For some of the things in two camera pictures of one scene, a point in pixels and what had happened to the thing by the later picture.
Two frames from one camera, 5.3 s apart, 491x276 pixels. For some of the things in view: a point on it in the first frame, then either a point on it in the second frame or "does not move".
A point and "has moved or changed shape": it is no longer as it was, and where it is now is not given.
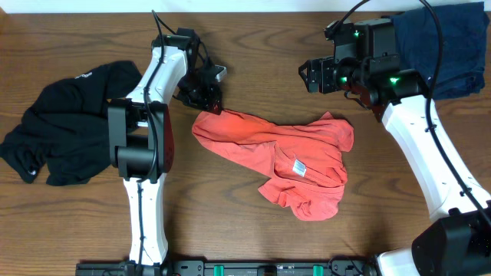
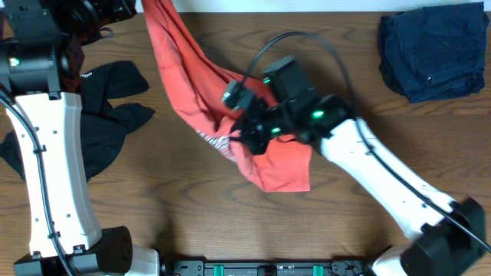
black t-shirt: (65, 129) does not move
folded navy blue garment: (462, 54) does not move
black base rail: (344, 266) does not move
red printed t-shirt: (306, 161) has moved or changed shape
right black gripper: (327, 67) → (251, 136)
